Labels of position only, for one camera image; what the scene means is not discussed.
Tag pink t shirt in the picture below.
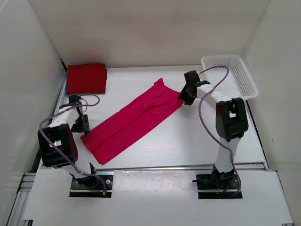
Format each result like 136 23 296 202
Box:
80 78 183 165

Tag blue t shirt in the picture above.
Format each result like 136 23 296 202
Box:
64 72 68 96

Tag dark red t shirt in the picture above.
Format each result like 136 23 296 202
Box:
67 63 107 95

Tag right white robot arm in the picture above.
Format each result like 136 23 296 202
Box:
178 67 249 187

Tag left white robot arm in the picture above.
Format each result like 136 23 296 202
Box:
38 95 99 189

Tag white plastic basket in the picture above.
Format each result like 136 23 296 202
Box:
200 54 259 100

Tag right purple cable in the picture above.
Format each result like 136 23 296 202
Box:
198 66 242 196

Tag purple cable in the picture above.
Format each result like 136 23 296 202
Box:
39 93 101 197
198 66 242 196

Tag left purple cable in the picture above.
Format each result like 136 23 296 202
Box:
39 93 101 197

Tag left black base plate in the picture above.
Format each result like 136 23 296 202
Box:
69 174 113 198

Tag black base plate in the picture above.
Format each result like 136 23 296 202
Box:
192 174 243 200
69 174 113 198

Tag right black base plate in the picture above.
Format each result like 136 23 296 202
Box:
192 174 243 200

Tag aluminium frame rail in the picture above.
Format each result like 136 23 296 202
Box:
7 69 271 226

